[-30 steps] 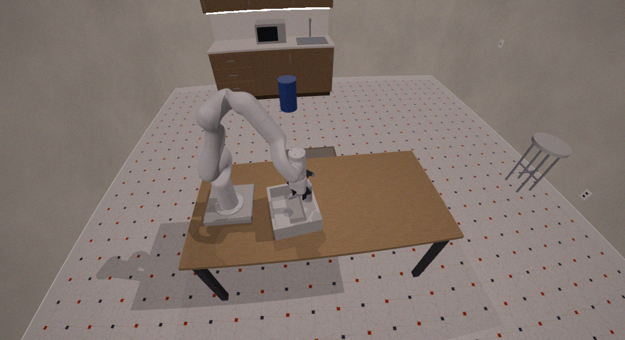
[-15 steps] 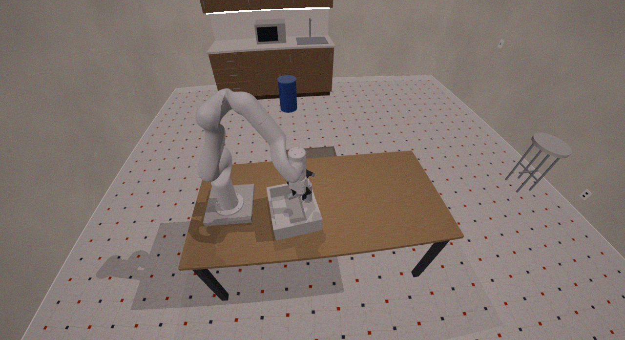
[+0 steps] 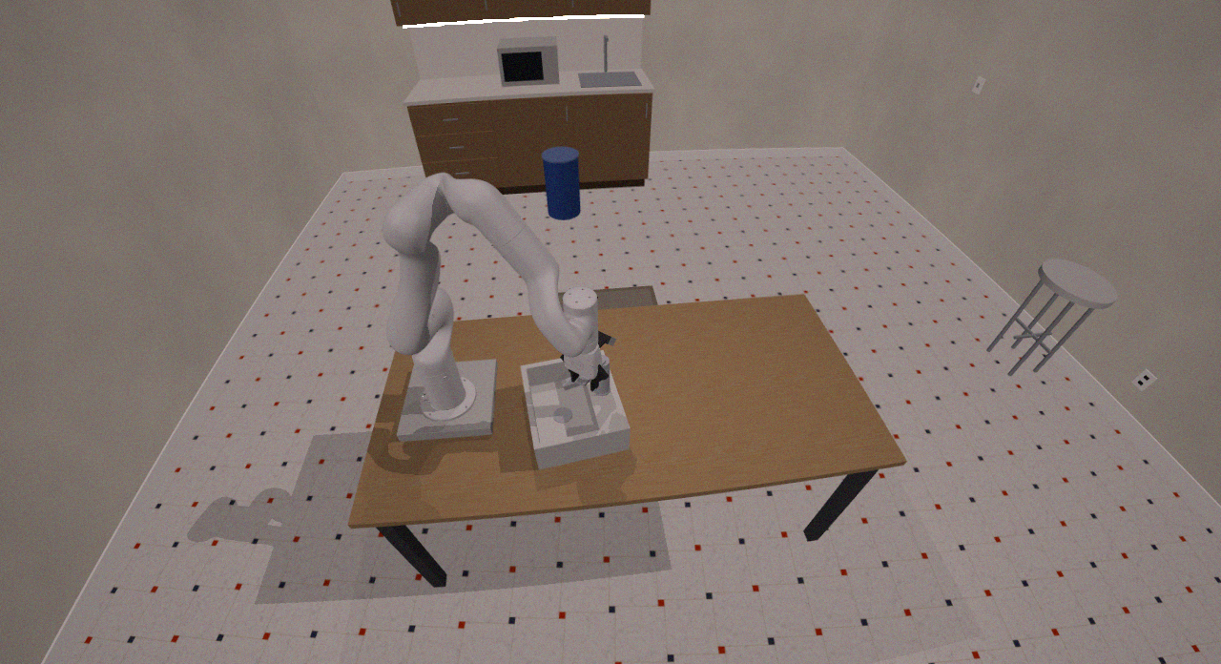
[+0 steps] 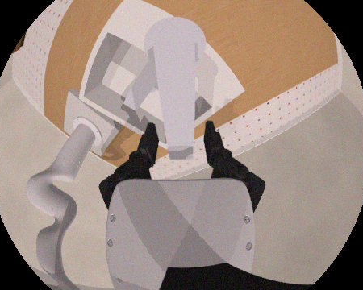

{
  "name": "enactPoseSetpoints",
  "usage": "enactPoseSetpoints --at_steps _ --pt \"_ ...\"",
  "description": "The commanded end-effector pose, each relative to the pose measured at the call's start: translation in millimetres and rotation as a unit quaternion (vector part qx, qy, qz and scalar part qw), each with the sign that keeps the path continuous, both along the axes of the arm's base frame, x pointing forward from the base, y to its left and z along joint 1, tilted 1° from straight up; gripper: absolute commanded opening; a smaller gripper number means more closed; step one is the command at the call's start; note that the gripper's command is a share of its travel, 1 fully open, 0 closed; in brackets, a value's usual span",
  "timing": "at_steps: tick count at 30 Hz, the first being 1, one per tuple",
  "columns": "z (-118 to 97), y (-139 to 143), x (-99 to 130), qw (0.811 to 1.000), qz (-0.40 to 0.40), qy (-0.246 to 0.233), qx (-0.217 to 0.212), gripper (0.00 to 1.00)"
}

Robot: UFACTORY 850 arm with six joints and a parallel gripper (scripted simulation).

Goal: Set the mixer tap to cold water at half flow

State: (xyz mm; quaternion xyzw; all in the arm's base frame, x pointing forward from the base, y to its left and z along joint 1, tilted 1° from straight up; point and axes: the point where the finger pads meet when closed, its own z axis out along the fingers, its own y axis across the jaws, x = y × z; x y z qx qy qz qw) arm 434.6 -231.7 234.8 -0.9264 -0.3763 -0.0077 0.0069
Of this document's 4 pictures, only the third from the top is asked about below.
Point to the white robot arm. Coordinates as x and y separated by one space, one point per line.
408 226

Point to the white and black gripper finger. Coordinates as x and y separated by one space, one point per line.
602 375
574 375

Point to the grey sink basin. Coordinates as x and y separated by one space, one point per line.
562 416

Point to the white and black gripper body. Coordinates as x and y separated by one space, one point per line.
585 364

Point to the grey mixer tap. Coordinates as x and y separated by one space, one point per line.
604 387

